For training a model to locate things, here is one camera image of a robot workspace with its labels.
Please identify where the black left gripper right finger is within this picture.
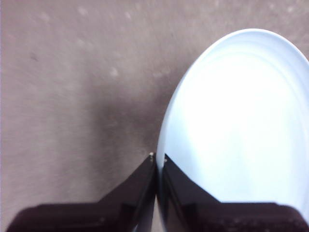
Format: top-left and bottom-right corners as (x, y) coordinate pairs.
(158, 153), (309, 232)

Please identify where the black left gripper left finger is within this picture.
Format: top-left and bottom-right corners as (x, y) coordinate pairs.
(6, 152), (157, 232)

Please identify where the blue round plate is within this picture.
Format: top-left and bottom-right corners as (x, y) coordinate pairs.
(155, 28), (309, 232)

